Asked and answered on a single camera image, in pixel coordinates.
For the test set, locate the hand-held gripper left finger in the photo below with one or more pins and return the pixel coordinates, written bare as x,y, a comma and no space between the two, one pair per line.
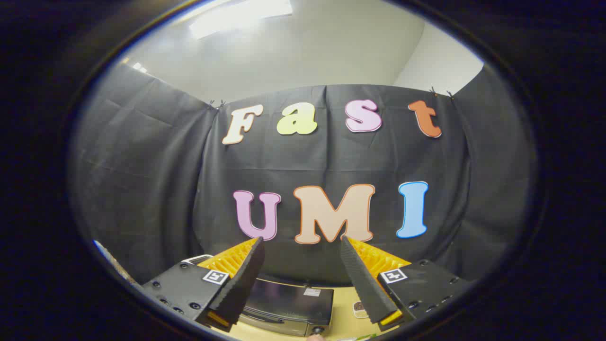
244,279

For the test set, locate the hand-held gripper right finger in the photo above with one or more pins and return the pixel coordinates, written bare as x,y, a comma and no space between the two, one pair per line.
362,279

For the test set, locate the black toaster oven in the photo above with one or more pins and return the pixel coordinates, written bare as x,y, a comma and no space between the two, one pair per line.
289,298

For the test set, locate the small plate with food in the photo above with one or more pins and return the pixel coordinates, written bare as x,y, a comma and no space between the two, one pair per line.
360,310

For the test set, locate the black backdrop cloth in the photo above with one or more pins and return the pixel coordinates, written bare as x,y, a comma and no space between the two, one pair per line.
142,166

